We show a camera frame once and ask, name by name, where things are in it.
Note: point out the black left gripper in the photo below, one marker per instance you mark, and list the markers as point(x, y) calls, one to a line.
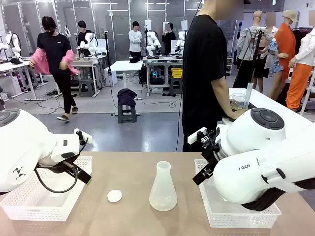
point(56, 166)

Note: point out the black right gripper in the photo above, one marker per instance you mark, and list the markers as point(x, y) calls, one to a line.
point(211, 147)

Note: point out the white round flask cap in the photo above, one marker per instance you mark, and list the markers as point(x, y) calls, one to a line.
point(114, 196)

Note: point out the translucent plastic conical flask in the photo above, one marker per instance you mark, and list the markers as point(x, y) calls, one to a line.
point(163, 194)

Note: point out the white perforated plastic basket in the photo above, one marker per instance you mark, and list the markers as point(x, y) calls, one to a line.
point(49, 209)
point(221, 217)

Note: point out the clear plastic measuring cup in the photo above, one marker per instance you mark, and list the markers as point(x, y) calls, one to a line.
point(238, 100)

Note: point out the clear plastic graduated cylinder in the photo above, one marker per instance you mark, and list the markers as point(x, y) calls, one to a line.
point(249, 94)

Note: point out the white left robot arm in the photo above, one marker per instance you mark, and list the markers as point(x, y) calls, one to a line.
point(24, 137)

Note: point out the person's right forearm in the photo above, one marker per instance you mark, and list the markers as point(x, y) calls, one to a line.
point(221, 98)

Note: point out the person's right hand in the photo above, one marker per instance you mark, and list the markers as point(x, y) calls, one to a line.
point(238, 113)

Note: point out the grey plastic step stool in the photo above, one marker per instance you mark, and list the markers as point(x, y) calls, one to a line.
point(86, 86)
point(126, 115)
point(175, 84)

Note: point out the black plastic tray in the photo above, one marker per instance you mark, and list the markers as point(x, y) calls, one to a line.
point(252, 106)

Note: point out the dark cloth bundle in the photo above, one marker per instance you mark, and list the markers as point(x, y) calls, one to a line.
point(126, 97)

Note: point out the person in black t-shirt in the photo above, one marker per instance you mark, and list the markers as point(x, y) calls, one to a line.
point(201, 73)

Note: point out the yellow plastic basket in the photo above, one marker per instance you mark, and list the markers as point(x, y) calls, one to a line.
point(176, 73)

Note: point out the white robot workbench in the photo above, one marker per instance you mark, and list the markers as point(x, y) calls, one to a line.
point(160, 60)
point(86, 63)

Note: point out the white standing desk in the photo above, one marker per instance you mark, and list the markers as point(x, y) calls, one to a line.
point(125, 66)

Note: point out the black stand pole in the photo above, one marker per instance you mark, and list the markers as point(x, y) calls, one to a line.
point(107, 56)

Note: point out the mannequin in black skirt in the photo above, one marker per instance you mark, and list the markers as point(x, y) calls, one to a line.
point(261, 66)

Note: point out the long white desk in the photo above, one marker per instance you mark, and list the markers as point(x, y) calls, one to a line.
point(12, 66)

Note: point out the person with black trousers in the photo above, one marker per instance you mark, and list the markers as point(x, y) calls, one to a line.
point(55, 49)

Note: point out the black bag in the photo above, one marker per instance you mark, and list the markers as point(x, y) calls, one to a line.
point(135, 59)

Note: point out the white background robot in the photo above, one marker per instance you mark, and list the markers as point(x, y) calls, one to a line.
point(91, 44)
point(181, 40)
point(15, 44)
point(152, 44)

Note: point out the mannequin in orange trousers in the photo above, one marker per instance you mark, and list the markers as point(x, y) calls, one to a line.
point(299, 81)

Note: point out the blue floral garment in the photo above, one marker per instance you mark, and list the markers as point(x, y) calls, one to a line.
point(275, 61)

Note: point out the background person in black shirt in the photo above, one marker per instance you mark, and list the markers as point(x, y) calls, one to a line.
point(85, 34)

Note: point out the mannequin in grey shirt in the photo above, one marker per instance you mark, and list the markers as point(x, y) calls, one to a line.
point(248, 44)

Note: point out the background person in black clothes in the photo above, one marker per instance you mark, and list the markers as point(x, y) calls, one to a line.
point(169, 39)

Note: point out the person in white sweater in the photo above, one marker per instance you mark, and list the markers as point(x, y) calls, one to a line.
point(135, 39)

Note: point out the mannequin in orange dress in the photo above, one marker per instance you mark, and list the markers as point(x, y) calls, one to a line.
point(285, 49)

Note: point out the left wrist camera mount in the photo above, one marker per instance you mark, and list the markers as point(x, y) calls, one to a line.
point(85, 137)

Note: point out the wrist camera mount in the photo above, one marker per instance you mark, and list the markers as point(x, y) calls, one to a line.
point(195, 137)
point(85, 137)

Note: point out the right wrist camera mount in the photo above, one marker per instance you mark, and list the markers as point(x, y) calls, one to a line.
point(195, 137)

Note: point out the black camera tripod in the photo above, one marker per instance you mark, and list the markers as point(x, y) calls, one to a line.
point(256, 49)

